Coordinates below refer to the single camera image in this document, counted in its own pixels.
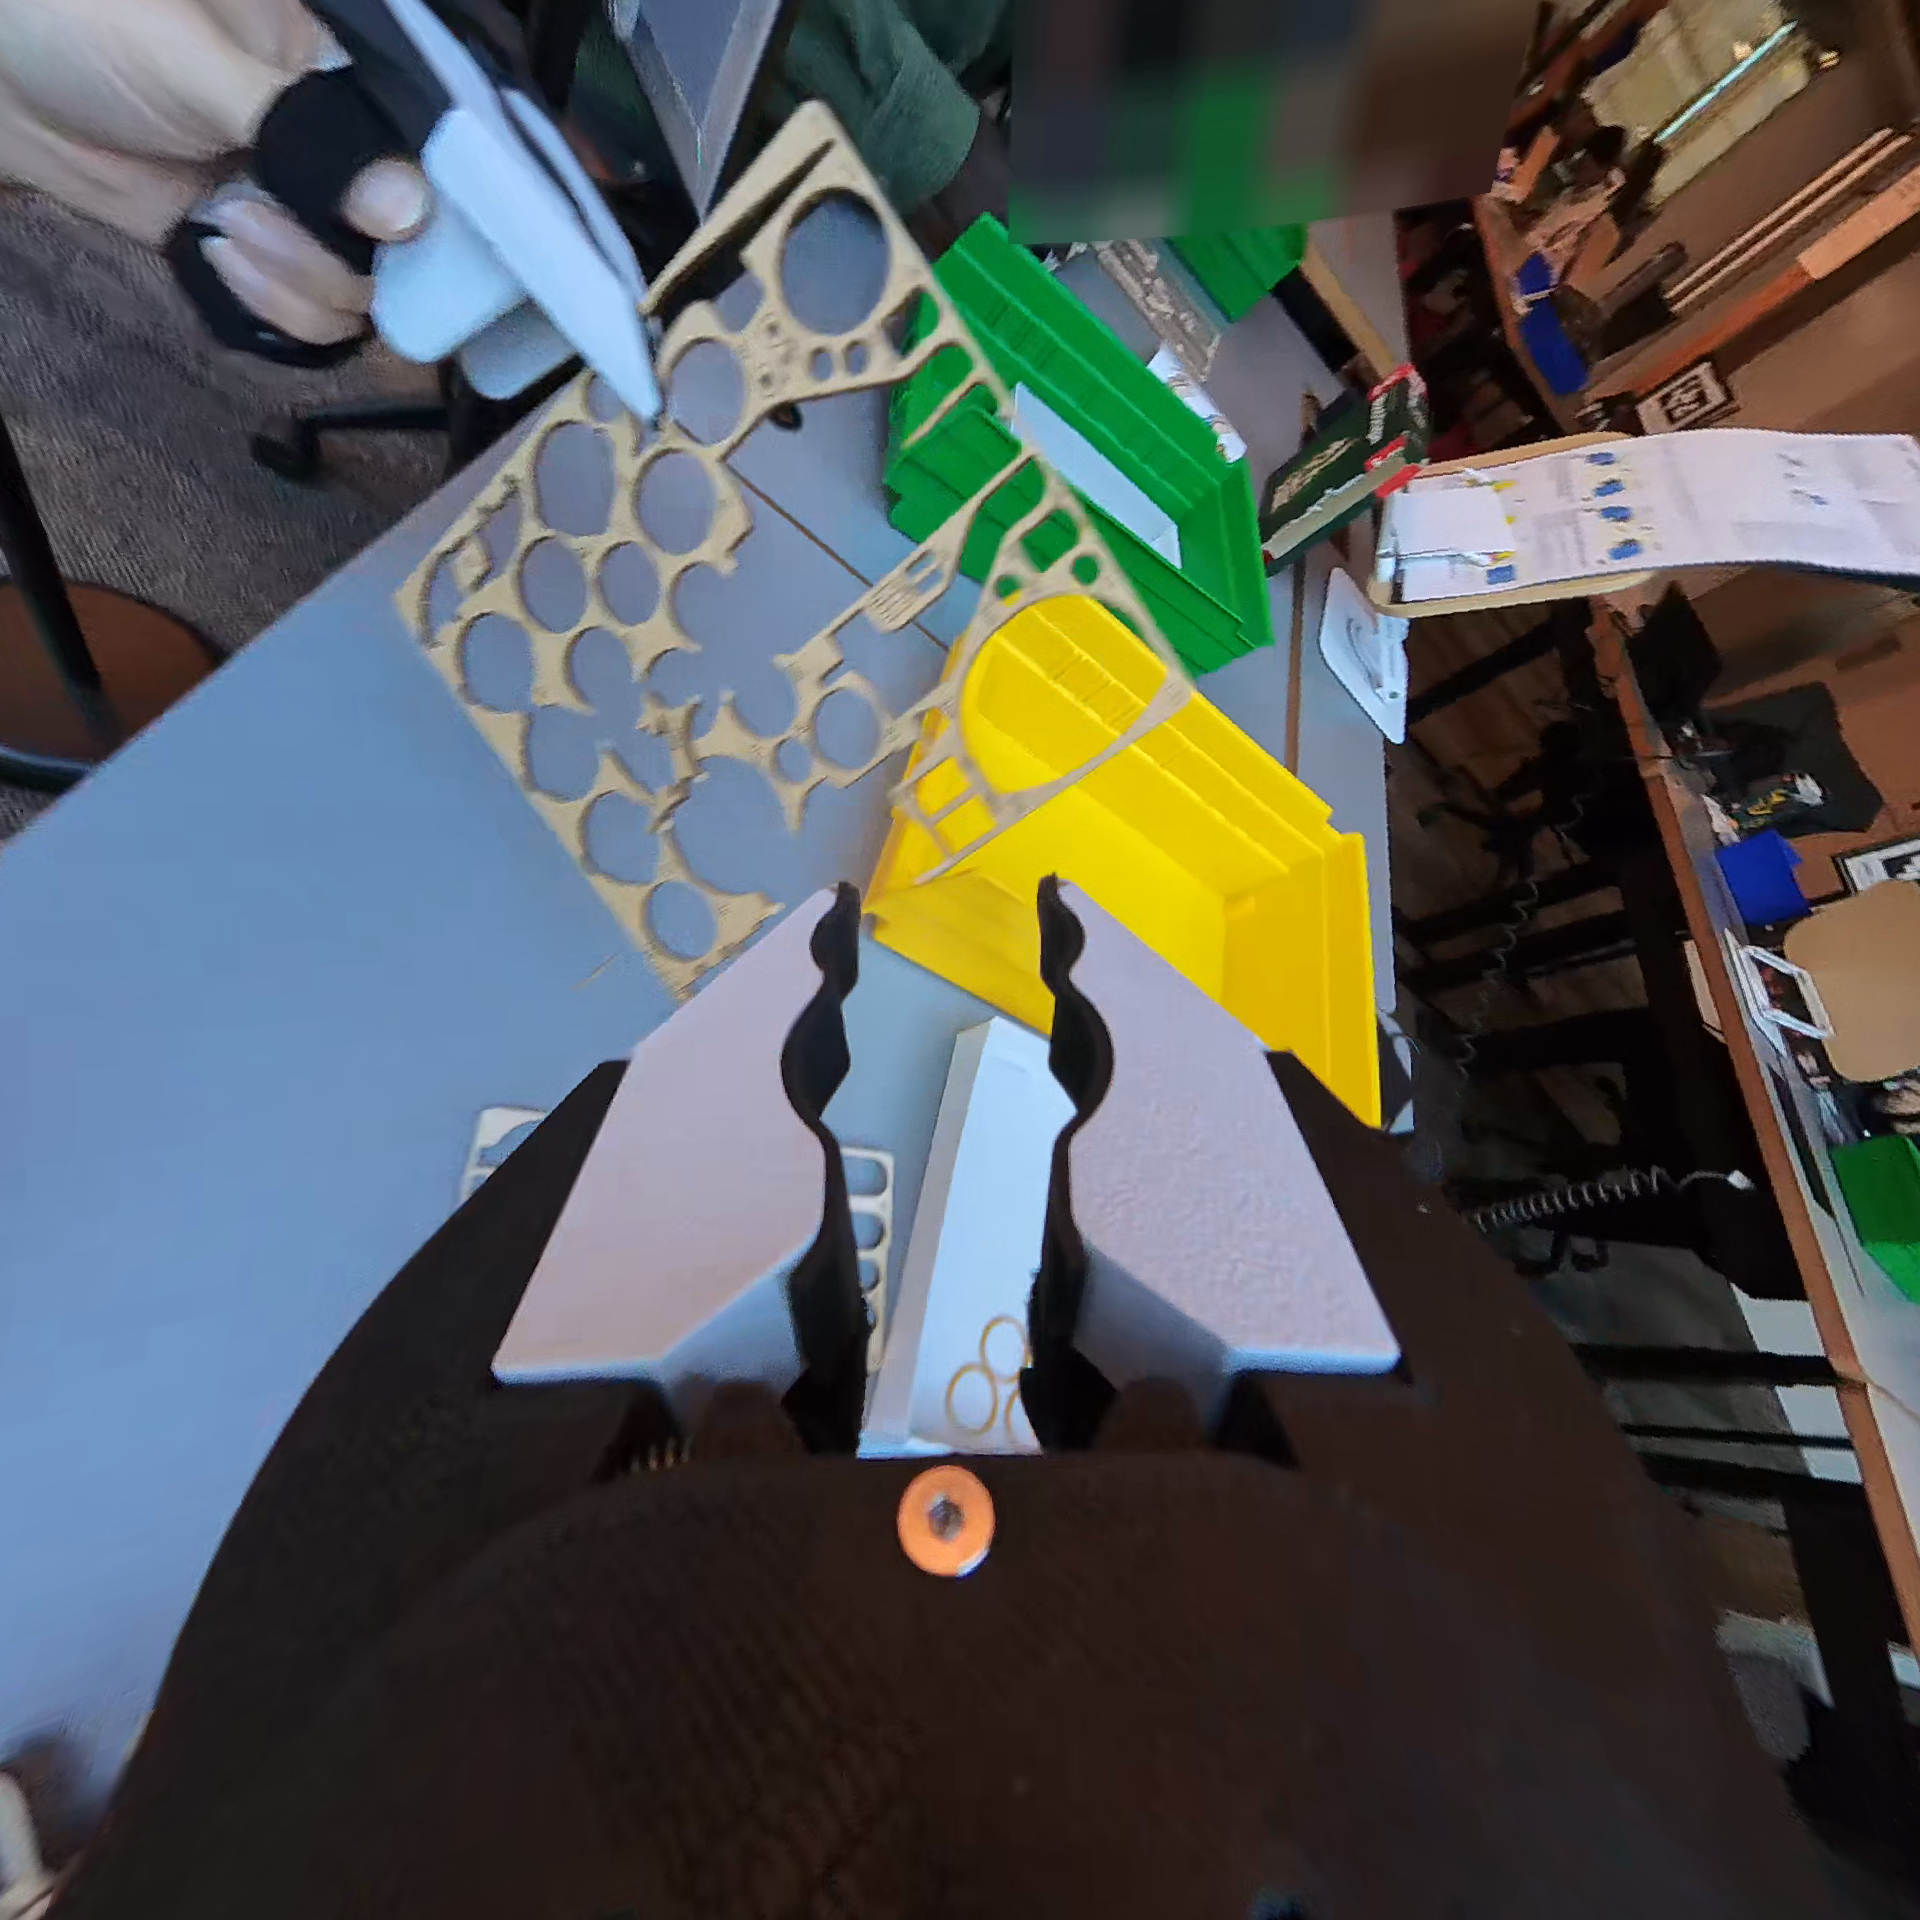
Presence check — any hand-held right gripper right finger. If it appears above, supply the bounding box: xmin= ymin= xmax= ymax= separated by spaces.
xmin=1020 ymin=874 xmax=1406 ymax=1453

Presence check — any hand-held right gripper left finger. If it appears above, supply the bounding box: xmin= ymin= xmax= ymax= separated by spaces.
xmin=492 ymin=883 xmax=876 ymax=1453

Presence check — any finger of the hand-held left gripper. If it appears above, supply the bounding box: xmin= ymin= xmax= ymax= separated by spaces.
xmin=422 ymin=89 xmax=666 ymax=425
xmin=456 ymin=292 xmax=600 ymax=405

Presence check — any punched wooden model sheet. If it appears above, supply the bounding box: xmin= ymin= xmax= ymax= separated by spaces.
xmin=394 ymin=103 xmax=1203 ymax=1004

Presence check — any person's left forearm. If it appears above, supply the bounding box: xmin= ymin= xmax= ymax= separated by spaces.
xmin=0 ymin=0 xmax=349 ymax=203

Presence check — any dark model kit box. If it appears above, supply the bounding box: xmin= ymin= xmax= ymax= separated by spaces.
xmin=1258 ymin=367 xmax=1432 ymax=575

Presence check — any person's left hand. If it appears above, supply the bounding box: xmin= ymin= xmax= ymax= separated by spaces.
xmin=194 ymin=155 xmax=437 ymax=348

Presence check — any black chair base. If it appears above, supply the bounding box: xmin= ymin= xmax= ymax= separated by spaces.
xmin=247 ymin=394 xmax=500 ymax=485

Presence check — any grey translucent panel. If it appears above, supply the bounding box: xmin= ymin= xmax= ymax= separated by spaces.
xmin=607 ymin=0 xmax=789 ymax=220

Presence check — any white open box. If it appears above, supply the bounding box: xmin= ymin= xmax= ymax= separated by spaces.
xmin=862 ymin=1020 xmax=1085 ymax=1457

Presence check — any yellow plastic bin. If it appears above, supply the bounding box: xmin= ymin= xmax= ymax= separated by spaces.
xmin=862 ymin=593 xmax=1383 ymax=1126

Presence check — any person's dark sweatshirt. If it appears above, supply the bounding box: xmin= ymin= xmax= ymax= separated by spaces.
xmin=576 ymin=0 xmax=1014 ymax=190

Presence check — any green plastic bin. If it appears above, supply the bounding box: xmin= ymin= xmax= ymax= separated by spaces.
xmin=882 ymin=214 xmax=1278 ymax=676
xmin=1830 ymin=1135 xmax=1920 ymax=1300
xmin=1171 ymin=223 xmax=1310 ymax=325

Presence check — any brown round board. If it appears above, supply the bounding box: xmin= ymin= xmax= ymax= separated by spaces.
xmin=0 ymin=582 xmax=226 ymax=793

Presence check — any white card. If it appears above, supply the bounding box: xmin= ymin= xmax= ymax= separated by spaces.
xmin=1012 ymin=381 xmax=1187 ymax=569

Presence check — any cluttered wooden-edged desk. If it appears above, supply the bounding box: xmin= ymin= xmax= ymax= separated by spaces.
xmin=1586 ymin=593 xmax=1920 ymax=1518

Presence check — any grey patterned sheet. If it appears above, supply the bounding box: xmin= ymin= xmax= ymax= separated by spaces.
xmin=1099 ymin=241 xmax=1251 ymax=461

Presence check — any small blue bin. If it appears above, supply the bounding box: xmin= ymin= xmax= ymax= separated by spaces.
xmin=1716 ymin=831 xmax=1806 ymax=927

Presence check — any wooden clipboard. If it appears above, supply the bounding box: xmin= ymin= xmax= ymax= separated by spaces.
xmin=1372 ymin=431 xmax=1644 ymax=622

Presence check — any brown cardboard piece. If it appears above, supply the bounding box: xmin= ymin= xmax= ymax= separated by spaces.
xmin=1784 ymin=878 xmax=1920 ymax=1086

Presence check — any printed instruction sheet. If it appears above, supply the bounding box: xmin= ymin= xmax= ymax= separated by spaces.
xmin=1380 ymin=429 xmax=1920 ymax=605

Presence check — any small wooden ring piece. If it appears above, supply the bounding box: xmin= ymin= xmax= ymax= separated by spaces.
xmin=943 ymin=1316 xmax=1039 ymax=1438

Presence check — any grey coiled cable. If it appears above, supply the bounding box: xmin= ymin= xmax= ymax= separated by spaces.
xmin=1463 ymin=1170 xmax=1757 ymax=1241

